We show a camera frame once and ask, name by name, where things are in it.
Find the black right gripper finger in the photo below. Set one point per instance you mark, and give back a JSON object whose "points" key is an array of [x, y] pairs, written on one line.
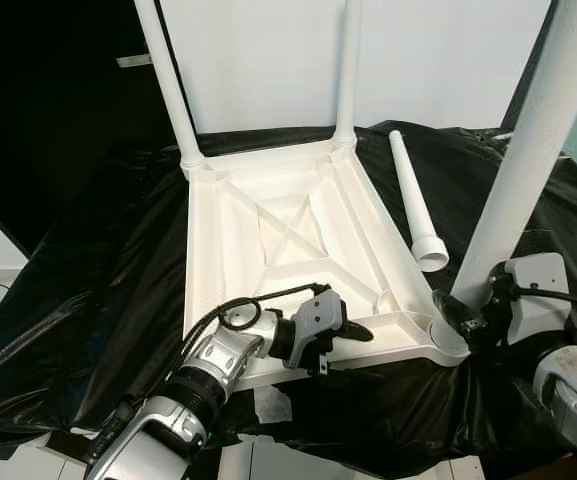
{"points": [[456, 312]]}

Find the white plastic table top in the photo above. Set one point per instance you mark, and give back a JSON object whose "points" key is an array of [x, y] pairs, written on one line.
{"points": [[218, 250]]}

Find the white plastic table leg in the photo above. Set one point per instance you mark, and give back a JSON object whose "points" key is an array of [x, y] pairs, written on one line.
{"points": [[528, 150], [348, 70], [408, 190], [168, 80]]}

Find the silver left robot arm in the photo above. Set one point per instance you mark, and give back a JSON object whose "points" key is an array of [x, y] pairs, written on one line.
{"points": [[213, 360]]}

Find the black plastic cover sheet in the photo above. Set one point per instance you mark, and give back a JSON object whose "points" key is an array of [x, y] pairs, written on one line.
{"points": [[68, 300]]}

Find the black door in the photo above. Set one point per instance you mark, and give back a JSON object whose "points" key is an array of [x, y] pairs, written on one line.
{"points": [[58, 120]]}

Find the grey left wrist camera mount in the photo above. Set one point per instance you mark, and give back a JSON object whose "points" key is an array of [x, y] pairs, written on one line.
{"points": [[318, 315]]}

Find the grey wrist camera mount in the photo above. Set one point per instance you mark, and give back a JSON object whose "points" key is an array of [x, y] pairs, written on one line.
{"points": [[538, 290], [318, 315]]}

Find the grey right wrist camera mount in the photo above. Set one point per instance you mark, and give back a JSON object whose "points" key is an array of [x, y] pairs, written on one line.
{"points": [[538, 290]]}

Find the white support table post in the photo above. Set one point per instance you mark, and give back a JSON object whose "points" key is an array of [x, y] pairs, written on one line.
{"points": [[235, 460]]}

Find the black vertical wall strip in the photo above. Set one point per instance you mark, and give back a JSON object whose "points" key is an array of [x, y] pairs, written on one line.
{"points": [[530, 90]]}

